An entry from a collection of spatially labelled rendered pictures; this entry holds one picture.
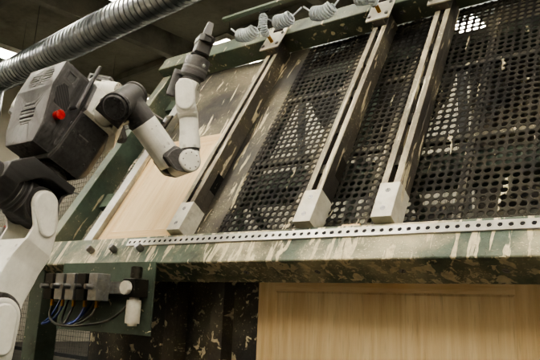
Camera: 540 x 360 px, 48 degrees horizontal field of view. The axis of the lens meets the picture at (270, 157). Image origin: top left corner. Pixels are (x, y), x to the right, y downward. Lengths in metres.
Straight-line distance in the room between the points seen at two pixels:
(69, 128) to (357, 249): 0.97
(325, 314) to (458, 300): 0.42
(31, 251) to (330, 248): 0.89
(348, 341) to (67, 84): 1.19
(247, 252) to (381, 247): 0.44
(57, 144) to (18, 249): 0.34
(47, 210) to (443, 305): 1.19
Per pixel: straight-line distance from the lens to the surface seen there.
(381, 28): 2.45
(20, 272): 1.96
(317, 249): 1.70
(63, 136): 2.00
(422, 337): 1.80
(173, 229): 2.10
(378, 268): 1.63
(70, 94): 2.05
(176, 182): 2.44
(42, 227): 1.95
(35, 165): 1.98
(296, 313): 2.00
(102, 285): 2.14
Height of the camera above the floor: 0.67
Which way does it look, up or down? 14 degrees up
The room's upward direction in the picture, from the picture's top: 2 degrees clockwise
